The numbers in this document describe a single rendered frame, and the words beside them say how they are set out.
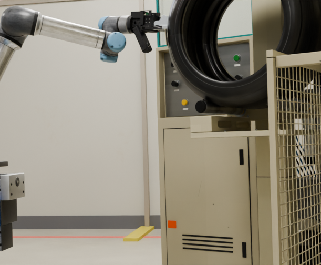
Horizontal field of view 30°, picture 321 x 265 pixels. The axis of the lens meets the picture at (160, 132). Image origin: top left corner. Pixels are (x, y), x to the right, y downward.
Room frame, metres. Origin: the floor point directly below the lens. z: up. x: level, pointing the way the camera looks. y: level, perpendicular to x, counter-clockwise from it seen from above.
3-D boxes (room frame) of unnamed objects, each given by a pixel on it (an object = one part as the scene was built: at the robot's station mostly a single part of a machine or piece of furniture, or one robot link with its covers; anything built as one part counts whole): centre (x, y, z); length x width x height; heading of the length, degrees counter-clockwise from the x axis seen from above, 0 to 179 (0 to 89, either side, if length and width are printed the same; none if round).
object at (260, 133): (2.25, -0.36, 0.80); 0.37 x 0.36 x 0.02; 58
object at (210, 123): (2.32, -0.24, 0.84); 0.36 x 0.09 x 0.06; 148
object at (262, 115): (2.40, -0.46, 0.90); 0.40 x 0.03 x 0.10; 58
